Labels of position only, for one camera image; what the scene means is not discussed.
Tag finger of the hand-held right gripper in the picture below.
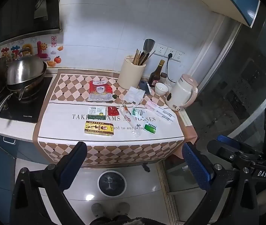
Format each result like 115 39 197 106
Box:
217 134 263 154
207 139 244 161

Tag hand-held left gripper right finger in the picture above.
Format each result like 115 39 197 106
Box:
182 142 261 225

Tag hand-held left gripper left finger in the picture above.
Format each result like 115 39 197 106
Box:
9 142 88 225

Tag white round trash bin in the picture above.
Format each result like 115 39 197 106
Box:
97 170 127 197

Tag yellow box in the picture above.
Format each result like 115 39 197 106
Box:
84 121 115 137

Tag green and white medicine box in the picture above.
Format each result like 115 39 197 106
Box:
87 106 107 120

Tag long white box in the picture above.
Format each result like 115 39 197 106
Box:
155 108 175 123

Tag small green box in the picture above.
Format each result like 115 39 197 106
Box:
143 123 158 134

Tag red sachet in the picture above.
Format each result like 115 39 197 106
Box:
107 106 118 117

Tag clear plastic wrapper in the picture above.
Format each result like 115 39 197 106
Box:
119 100 143 138

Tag pink and white box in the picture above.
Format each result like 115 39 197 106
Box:
145 99 163 112

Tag green and white sachet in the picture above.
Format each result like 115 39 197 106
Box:
131 106 147 119

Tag white tissue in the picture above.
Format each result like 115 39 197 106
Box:
123 86 146 105

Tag pink tablecloth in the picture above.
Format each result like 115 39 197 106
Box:
172 122 198 160

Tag checkered table mat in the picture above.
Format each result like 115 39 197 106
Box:
33 73 185 168

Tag glass sliding door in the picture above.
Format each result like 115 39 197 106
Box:
163 14 266 194

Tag grey shoe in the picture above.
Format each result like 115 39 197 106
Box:
91 202 108 218
116 202 131 216

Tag white and pink kettle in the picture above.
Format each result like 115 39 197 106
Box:
165 73 199 112

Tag black induction cooktop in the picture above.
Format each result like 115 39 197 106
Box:
0 76 54 124

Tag red and white food bag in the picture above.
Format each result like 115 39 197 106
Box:
87 80 114 103

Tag white bowl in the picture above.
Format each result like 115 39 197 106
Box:
154 82 169 97

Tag dark wok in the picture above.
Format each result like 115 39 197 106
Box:
6 62 48 100

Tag dark sauce bottle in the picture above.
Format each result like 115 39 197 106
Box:
148 59 166 89

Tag dark blue plastic tool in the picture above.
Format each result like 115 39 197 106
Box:
139 80 151 95

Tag cream utensil holder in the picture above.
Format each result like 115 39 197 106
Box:
117 55 147 90

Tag steel basin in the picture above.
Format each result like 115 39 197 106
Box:
5 54 46 84

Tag bundle of wooden chopsticks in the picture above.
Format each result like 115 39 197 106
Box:
132 48 150 66

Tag metal spatula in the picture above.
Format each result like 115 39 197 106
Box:
143 38 156 59

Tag black range hood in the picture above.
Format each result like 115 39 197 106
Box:
0 0 61 49

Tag white wall socket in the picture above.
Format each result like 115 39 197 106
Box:
174 50 185 63
165 47 177 60
155 43 168 56

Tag black plug cable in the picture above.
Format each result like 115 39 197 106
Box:
165 53 178 84

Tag colourful wall stickers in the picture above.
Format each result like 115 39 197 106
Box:
0 36 64 67

